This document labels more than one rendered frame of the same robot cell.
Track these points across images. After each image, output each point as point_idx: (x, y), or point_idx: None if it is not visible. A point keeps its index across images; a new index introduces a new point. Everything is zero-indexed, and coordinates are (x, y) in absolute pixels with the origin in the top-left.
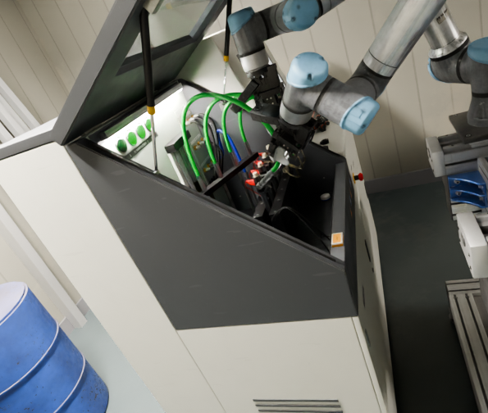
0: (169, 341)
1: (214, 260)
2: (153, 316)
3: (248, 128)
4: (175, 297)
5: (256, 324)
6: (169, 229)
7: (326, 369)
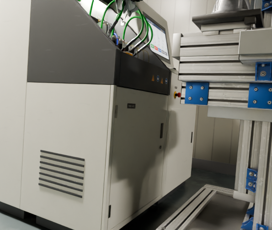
0: (20, 90)
1: (62, 33)
2: (21, 69)
3: (129, 38)
4: (36, 57)
5: (64, 83)
6: (52, 10)
7: (86, 128)
